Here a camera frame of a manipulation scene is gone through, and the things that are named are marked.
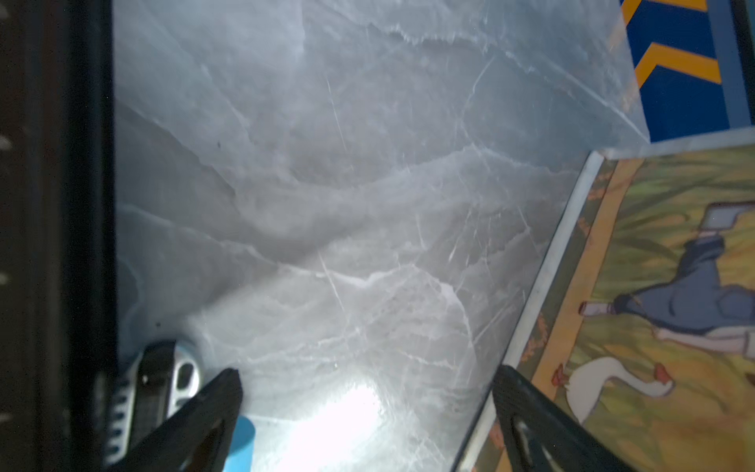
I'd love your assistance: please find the black white chessboard box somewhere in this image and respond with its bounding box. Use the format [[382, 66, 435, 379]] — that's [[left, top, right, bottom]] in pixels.
[[1, 1, 117, 471]]

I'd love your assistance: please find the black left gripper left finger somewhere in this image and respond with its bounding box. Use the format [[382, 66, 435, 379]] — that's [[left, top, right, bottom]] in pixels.
[[108, 368, 243, 472]]

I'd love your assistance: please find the silver black folding knife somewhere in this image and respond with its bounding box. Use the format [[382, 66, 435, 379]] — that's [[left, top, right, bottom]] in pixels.
[[103, 340, 204, 467]]

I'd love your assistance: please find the canvas pouch with farm picture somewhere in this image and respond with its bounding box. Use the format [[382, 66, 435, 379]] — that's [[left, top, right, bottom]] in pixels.
[[459, 128, 754, 471]]

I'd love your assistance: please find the light blue small cylinder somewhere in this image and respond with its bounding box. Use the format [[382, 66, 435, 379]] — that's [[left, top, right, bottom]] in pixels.
[[223, 416, 257, 472]]

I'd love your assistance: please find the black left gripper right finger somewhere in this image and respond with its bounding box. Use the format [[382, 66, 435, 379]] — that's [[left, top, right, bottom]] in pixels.
[[492, 365, 632, 471]]

